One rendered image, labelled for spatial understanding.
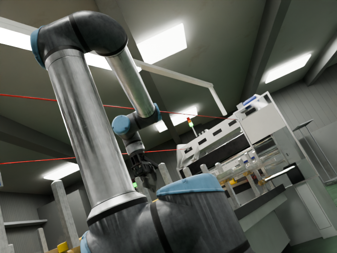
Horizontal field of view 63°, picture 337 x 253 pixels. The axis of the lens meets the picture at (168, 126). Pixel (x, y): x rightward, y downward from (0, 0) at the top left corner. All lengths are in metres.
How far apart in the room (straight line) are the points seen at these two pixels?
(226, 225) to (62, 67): 0.56
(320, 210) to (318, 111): 6.93
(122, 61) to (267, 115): 2.82
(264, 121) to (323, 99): 6.96
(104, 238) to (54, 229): 8.81
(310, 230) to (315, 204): 0.37
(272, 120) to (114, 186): 3.06
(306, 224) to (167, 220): 3.26
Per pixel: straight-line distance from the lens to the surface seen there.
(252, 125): 3.65
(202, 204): 0.60
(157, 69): 3.25
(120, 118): 1.30
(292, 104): 10.11
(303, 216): 3.78
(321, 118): 10.22
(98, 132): 0.70
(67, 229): 1.26
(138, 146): 1.39
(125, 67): 0.98
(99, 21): 0.87
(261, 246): 2.97
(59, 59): 0.82
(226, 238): 0.61
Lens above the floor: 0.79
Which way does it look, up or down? 18 degrees up
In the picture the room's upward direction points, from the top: 24 degrees counter-clockwise
